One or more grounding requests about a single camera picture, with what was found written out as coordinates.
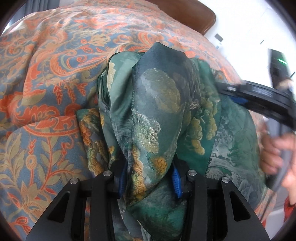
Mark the green patterned padded jacket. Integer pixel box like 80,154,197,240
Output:
76,43,271,240

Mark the person's right hand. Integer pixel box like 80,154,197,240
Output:
259,133,295,206

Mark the brown wooden headboard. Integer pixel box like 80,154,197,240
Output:
149,0,216,36

